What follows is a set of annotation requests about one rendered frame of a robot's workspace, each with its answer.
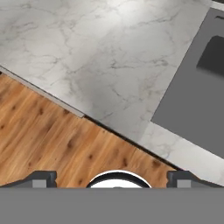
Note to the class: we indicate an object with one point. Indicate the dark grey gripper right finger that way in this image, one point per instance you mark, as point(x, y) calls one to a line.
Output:
point(179, 176)

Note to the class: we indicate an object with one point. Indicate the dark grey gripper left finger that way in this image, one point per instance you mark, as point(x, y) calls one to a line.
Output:
point(43, 177)

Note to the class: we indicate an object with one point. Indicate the white and black round thing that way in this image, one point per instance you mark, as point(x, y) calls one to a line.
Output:
point(118, 178)

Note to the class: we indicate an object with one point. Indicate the grey sink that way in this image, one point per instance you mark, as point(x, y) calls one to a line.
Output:
point(189, 99)

